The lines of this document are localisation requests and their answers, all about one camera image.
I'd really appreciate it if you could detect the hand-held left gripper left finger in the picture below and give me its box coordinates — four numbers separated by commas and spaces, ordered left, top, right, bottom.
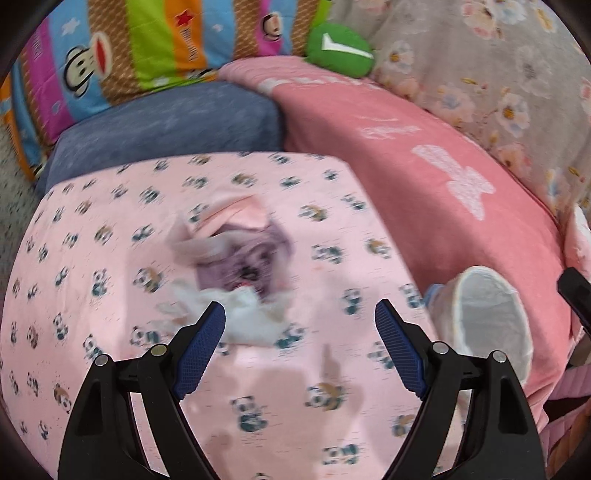
58, 301, 227, 480

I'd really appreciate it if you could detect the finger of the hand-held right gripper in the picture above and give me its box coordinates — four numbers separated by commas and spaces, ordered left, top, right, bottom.
556, 267, 591, 334

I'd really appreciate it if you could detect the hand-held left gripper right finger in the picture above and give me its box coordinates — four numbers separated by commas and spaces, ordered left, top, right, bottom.
375, 299, 541, 480

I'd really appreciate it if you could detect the round bin with white liner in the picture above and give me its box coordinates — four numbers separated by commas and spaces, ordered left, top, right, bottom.
424, 265, 535, 387

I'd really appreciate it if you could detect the purple cloth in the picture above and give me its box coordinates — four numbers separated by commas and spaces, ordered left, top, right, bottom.
191, 224, 298, 298

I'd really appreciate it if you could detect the pink wrapper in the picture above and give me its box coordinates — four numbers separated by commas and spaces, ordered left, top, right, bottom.
173, 195, 271, 252

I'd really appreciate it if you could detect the light pink pillow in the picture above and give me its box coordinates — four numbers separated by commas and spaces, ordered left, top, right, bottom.
560, 205, 591, 280

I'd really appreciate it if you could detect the pink panda print cloth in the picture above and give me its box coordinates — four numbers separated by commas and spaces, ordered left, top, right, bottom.
0, 152, 465, 480

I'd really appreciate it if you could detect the pink bow print blanket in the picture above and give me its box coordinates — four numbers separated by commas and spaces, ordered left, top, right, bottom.
219, 58, 575, 437

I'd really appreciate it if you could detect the grey floral pillow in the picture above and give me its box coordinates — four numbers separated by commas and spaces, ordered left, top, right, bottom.
330, 0, 591, 224

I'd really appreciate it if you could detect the striped monkey print pillow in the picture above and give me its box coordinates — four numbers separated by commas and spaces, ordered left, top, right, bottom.
9, 0, 335, 151
0, 74, 49, 182

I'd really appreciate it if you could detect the green round check-mark cushion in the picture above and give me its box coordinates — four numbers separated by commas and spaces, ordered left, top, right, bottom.
305, 21, 376, 79

